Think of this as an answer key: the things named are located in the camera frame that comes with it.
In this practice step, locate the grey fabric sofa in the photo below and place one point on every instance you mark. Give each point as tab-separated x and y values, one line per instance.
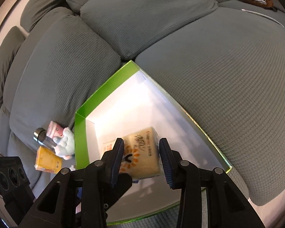
223	63

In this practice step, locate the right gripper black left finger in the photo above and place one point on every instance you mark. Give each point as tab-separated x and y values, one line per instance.
59	206

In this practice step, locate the green white cardboard box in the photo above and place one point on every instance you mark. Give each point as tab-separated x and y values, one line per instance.
128	102

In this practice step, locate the clear bottle steel cap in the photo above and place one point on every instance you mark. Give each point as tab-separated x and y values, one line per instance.
40	136

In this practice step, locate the white blue plush toy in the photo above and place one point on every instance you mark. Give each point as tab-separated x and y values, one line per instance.
65	145

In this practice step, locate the beige tissue pack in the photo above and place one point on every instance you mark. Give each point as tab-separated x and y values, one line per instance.
141	158

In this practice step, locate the pink gum jar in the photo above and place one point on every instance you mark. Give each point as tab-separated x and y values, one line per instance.
54	130

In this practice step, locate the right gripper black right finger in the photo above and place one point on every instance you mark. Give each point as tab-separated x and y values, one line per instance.
226	204

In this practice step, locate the yellow paper food cup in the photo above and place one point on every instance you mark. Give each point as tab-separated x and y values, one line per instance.
47	161

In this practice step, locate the blue tissue pack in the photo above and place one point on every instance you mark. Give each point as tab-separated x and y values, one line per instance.
79	192

